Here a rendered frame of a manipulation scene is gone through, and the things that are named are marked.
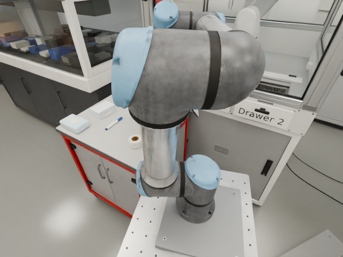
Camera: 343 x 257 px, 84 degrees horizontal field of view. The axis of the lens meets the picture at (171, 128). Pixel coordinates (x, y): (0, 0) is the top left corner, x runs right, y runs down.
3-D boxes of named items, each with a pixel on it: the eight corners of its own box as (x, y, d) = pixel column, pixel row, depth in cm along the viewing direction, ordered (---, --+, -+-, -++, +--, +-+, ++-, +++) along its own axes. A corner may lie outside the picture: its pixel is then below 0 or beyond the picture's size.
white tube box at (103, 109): (100, 120, 119) (98, 113, 115) (92, 115, 122) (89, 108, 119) (116, 110, 127) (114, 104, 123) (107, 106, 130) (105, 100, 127)
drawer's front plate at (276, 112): (286, 129, 102) (294, 112, 95) (233, 114, 113) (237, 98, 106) (286, 128, 103) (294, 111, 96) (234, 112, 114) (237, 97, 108)
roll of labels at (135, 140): (144, 141, 103) (144, 135, 101) (139, 150, 98) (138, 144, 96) (132, 138, 105) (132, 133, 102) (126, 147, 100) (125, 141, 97)
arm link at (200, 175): (218, 205, 63) (227, 182, 55) (178, 205, 63) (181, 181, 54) (212, 176, 72) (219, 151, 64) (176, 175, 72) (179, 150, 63)
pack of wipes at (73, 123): (91, 126, 114) (89, 120, 111) (77, 134, 107) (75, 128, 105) (74, 118, 120) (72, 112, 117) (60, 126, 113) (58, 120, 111)
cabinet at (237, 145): (261, 212, 150) (307, 137, 100) (154, 162, 190) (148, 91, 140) (276, 142, 214) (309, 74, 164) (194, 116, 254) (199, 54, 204)
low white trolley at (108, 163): (149, 237, 136) (137, 169, 88) (89, 197, 160) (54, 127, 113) (186, 179, 175) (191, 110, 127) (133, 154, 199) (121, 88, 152)
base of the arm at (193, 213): (217, 224, 68) (223, 210, 62) (175, 223, 68) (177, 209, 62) (211, 187, 80) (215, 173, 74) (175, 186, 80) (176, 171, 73)
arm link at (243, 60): (321, 47, 22) (223, 3, 60) (227, 42, 21) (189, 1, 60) (280, 126, 29) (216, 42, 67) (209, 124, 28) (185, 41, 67)
